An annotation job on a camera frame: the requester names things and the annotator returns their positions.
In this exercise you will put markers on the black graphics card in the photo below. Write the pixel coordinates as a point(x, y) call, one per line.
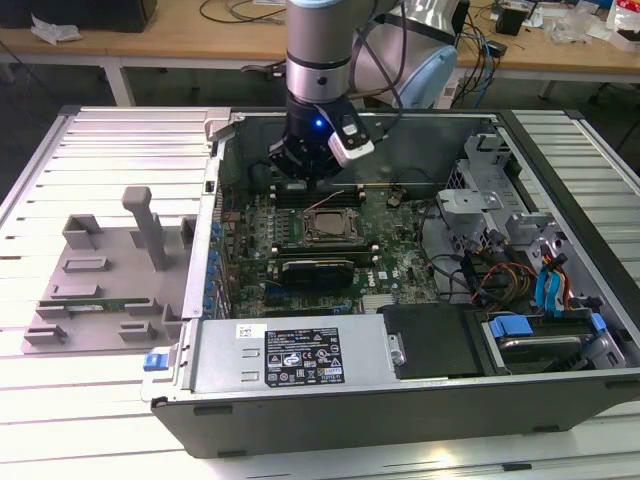
point(320, 274)

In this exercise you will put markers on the black open PC case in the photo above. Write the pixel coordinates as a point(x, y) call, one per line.
point(400, 420)

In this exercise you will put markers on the black power adapter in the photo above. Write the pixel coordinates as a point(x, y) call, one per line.
point(497, 48)

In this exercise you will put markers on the grey parts rack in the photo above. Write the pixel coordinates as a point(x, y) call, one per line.
point(120, 280)

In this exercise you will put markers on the small silver heatsink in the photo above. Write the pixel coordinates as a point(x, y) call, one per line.
point(377, 302)

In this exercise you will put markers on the green RAM stick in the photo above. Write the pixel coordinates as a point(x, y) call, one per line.
point(125, 301)

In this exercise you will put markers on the small black container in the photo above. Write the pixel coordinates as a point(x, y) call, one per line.
point(510, 22)

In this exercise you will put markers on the silver power supply unit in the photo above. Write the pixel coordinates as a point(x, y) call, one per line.
point(225, 350)

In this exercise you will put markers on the green motherboard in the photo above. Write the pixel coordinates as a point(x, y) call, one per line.
point(395, 240)

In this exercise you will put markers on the blue expansion slot clip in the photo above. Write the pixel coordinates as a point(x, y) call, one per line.
point(216, 231)
point(207, 300)
point(212, 258)

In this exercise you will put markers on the black RAM slot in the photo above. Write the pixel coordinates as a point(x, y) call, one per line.
point(351, 194)
point(362, 259)
point(287, 202)
point(320, 248)

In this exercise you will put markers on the wooden desk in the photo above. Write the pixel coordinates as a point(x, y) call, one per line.
point(150, 42)

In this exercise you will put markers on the black plastic shroud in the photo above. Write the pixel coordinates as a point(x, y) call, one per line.
point(430, 340)

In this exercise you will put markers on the black round case speaker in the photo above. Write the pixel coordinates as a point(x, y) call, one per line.
point(258, 177)

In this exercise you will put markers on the large black box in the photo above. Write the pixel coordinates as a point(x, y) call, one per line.
point(75, 12)

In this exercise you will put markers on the round coin battery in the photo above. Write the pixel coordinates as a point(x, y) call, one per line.
point(394, 200)

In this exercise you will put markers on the thin metal locking lever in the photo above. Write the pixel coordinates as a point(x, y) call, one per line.
point(327, 200)

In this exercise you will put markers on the CPU socket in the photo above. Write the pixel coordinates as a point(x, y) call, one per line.
point(304, 242)

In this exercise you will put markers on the blue case latch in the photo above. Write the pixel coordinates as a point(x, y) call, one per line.
point(155, 361)

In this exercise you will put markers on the silver metal drive cage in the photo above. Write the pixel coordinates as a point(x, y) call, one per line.
point(467, 200)

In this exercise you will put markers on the crumpled white plastic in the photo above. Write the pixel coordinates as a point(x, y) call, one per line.
point(52, 31)

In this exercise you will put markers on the hard disk in blue carrier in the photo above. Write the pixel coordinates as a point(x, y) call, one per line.
point(510, 329)

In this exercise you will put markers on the clear plastic wrap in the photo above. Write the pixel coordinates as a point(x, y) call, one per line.
point(570, 25)

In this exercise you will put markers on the white and red bag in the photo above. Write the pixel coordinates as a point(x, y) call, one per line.
point(622, 20)

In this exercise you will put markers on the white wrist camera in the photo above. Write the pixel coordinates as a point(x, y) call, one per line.
point(350, 150)

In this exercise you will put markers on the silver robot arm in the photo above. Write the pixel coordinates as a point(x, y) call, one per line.
point(317, 50)

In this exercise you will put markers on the tall black box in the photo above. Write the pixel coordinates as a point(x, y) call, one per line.
point(464, 17)

